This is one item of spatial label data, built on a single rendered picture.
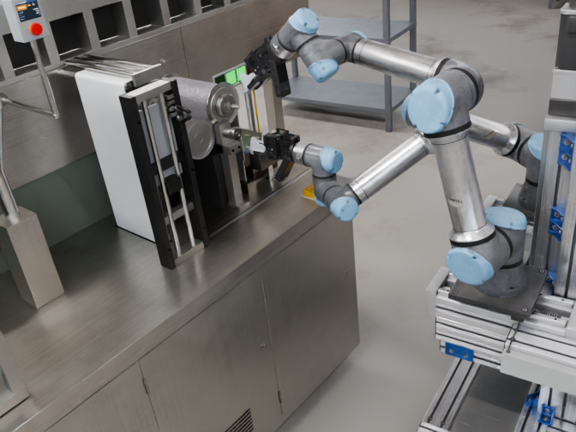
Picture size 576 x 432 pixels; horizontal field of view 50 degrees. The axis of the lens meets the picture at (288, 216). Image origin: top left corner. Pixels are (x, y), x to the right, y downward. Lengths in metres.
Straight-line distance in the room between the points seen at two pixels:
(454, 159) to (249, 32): 1.30
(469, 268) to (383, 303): 1.49
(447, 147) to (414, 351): 1.46
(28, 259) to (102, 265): 0.26
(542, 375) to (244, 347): 0.89
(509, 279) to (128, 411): 1.10
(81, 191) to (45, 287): 0.43
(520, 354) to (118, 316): 1.08
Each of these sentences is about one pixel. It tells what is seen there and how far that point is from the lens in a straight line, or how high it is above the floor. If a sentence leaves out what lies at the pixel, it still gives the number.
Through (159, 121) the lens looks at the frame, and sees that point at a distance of 1.77.
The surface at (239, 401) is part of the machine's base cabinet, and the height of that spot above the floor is 0.38.
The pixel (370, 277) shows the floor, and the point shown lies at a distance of 3.26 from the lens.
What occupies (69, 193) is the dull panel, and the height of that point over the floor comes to 1.05.
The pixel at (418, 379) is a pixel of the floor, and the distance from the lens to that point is 2.73.
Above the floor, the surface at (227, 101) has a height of 1.26.
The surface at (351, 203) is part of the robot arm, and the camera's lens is 1.83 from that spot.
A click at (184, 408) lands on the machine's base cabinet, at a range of 1.97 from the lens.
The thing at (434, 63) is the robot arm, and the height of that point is 1.44.
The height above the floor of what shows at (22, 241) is 1.11.
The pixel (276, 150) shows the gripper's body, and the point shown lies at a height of 1.12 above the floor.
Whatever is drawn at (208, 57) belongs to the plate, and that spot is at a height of 1.29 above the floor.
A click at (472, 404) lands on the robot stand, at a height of 0.21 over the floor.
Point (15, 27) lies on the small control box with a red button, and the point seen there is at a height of 1.65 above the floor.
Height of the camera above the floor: 1.94
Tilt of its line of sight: 30 degrees down
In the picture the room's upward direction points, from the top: 7 degrees counter-clockwise
